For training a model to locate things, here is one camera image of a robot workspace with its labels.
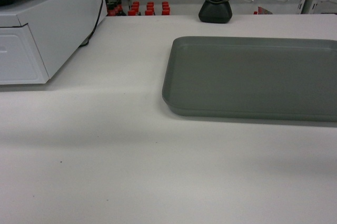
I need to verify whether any grey silver tray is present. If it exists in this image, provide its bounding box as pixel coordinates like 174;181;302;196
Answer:
162;36;336;122

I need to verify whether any white cash drawer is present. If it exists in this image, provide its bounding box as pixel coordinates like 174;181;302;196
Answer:
1;0;107;85

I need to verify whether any black power cable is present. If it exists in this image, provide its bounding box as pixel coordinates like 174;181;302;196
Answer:
76;0;104;48

